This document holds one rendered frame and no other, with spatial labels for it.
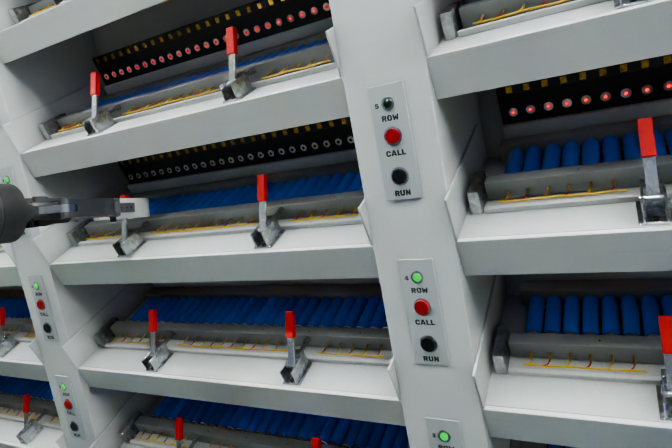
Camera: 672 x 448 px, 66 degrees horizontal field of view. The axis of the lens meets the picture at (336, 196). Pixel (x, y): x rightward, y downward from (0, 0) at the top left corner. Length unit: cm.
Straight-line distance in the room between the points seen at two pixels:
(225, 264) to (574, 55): 48
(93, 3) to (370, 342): 59
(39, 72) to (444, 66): 73
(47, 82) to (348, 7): 63
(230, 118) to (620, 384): 53
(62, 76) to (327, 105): 61
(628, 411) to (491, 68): 36
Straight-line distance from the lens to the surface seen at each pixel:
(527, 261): 56
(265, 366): 79
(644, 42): 52
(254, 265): 69
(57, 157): 93
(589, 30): 52
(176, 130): 73
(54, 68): 107
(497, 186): 60
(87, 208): 77
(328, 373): 73
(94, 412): 109
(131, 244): 86
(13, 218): 74
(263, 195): 68
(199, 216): 81
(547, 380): 65
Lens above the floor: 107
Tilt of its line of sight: 8 degrees down
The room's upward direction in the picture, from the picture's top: 11 degrees counter-clockwise
